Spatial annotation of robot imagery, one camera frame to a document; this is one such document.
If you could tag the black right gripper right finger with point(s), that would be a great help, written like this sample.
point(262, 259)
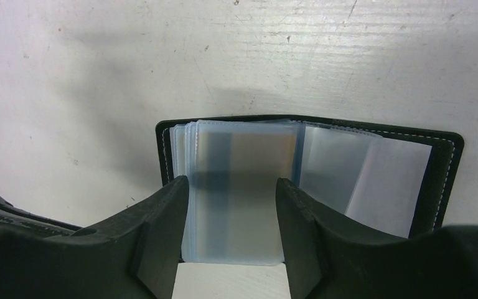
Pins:
point(329, 255)

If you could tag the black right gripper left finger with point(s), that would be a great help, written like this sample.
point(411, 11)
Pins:
point(132, 254)

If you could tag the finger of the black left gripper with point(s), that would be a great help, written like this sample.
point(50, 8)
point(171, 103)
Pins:
point(41, 226)

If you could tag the black leather card holder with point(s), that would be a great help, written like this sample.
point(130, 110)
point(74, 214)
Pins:
point(395, 179)

